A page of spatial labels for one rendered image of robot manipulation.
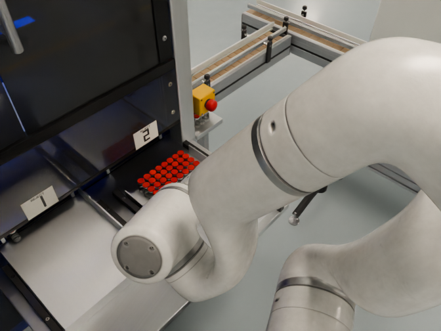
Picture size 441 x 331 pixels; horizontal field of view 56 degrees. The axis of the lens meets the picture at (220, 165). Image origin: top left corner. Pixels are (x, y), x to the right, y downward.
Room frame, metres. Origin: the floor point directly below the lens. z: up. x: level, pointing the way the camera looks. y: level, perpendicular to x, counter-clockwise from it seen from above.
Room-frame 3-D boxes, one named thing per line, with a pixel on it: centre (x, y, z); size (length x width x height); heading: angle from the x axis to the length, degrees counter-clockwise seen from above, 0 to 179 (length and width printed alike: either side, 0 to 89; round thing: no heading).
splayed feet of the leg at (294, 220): (1.49, -0.54, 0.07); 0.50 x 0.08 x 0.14; 137
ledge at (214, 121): (1.14, 0.09, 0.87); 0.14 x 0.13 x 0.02; 47
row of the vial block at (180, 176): (0.81, 0.13, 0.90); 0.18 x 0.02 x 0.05; 137
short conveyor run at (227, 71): (1.40, -0.02, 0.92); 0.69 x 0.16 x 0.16; 137
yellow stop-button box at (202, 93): (1.10, 0.07, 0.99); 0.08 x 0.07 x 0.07; 47
